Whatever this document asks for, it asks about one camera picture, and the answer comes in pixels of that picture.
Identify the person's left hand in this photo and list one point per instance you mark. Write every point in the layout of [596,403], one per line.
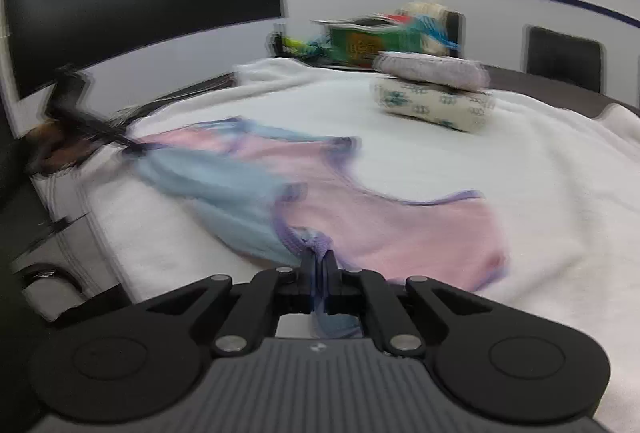
[60,153]

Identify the pink and blue garment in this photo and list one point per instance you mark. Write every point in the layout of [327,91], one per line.
[400,233]

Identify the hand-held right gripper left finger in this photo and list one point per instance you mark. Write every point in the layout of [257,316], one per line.
[307,284]

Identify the green printed box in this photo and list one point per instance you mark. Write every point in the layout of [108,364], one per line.
[365,44]

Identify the folded purple striped cloth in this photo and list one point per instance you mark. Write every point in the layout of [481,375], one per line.
[435,69]

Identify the dark brown table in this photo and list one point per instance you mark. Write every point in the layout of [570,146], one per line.
[560,95]

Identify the folded white green-print cloth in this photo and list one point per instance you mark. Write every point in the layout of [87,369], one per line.
[430,105]

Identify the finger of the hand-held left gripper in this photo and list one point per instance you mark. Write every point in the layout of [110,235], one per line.
[107,131]

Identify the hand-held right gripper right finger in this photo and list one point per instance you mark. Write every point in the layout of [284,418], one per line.
[331,284]

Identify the white fleece blanket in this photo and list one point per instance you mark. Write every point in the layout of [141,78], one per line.
[550,193]

